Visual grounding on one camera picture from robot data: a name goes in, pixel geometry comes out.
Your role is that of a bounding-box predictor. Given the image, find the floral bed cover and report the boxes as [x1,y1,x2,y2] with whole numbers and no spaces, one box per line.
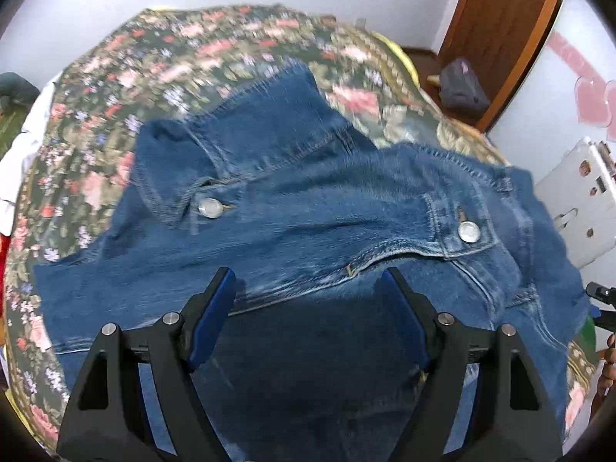
[2,4,598,458]

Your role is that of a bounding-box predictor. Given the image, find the wooden door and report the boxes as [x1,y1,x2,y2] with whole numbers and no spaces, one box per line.
[439,0,562,132]

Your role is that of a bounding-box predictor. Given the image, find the yellow blanket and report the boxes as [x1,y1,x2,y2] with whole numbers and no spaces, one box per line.
[371,31,421,88]

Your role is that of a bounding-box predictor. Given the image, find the white shirt on bed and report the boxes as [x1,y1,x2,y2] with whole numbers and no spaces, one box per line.
[1,72,62,237]

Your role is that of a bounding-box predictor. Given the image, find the blue denim jacket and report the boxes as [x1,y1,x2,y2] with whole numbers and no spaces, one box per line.
[34,64,589,461]

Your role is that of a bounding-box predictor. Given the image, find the white wardrobe door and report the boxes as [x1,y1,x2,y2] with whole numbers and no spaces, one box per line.
[489,0,615,181]

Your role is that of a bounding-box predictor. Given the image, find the grey backpack on floor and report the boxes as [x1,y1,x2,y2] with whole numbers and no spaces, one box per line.
[439,57,491,115]

